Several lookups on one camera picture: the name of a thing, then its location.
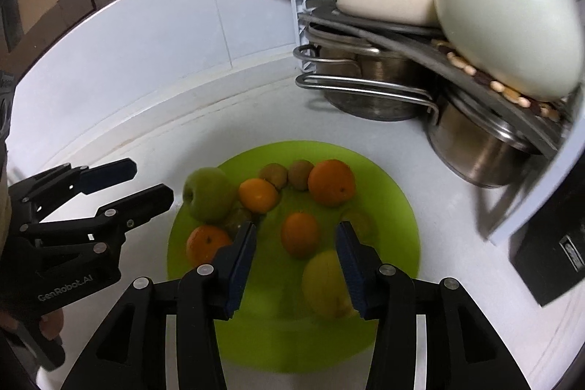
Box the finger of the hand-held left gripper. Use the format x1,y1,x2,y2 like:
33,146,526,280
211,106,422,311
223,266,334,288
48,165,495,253
20,183,175,254
9,158,138,217

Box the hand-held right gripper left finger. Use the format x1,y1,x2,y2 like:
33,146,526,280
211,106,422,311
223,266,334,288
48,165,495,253
61,222,257,390

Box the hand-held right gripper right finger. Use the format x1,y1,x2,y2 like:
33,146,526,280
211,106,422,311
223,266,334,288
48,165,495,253
336,222,526,390

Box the dark green round fruit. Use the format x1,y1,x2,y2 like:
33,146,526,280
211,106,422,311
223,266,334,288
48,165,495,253
224,207,257,235

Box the green apple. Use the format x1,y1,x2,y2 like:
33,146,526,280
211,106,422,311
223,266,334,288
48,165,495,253
183,167,238,223

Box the orange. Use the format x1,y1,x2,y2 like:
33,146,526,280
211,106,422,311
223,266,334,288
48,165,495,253
186,226,234,267
307,159,356,208
280,212,321,259
238,178,280,213

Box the green plate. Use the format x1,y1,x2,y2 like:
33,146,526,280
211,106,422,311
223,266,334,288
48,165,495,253
167,140,421,372

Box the brown kiwi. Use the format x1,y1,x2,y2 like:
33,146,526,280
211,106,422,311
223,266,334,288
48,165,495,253
288,159,316,191
259,163,288,191

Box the person's left hand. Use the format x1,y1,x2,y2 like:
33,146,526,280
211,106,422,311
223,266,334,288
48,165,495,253
40,308,65,341

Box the yellow lemon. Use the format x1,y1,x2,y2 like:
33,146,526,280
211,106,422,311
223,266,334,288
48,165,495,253
302,250,359,318

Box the white dish rack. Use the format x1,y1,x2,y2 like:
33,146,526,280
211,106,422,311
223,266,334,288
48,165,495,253
290,0,585,247

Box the black box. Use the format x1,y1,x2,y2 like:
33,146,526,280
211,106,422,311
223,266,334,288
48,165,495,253
509,207,585,307

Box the stainless steel pots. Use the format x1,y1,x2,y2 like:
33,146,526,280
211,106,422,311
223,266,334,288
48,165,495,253
299,4,572,155

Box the wooden beaded trivet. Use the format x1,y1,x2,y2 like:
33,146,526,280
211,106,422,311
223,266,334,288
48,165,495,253
432,38,561,121

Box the cream ceramic pitcher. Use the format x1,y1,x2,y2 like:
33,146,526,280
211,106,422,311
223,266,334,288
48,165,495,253
434,0,585,101

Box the steel pot with wire handle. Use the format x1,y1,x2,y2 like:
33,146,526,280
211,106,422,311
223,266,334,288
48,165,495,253
295,74,542,189

